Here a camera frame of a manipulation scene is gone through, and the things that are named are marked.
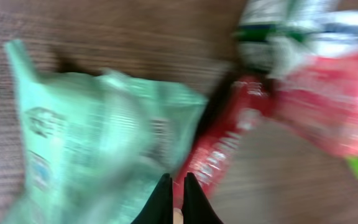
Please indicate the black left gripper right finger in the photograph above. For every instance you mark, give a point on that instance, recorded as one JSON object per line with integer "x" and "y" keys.
{"x": 196, "y": 208}

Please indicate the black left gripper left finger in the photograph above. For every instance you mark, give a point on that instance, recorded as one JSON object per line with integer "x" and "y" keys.
{"x": 159, "y": 207}

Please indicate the red Nescafe coffee stick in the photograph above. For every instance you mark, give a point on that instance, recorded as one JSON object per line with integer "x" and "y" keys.
{"x": 213, "y": 151}

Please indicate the teal tissue pack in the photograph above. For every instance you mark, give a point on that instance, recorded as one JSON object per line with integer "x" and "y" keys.
{"x": 95, "y": 147}

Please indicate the orange Kleenex tissue pack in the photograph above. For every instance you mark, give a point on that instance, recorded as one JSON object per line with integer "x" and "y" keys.
{"x": 319, "y": 101}

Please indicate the green white small box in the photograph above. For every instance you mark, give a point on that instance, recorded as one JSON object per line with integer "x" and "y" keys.
{"x": 278, "y": 36}

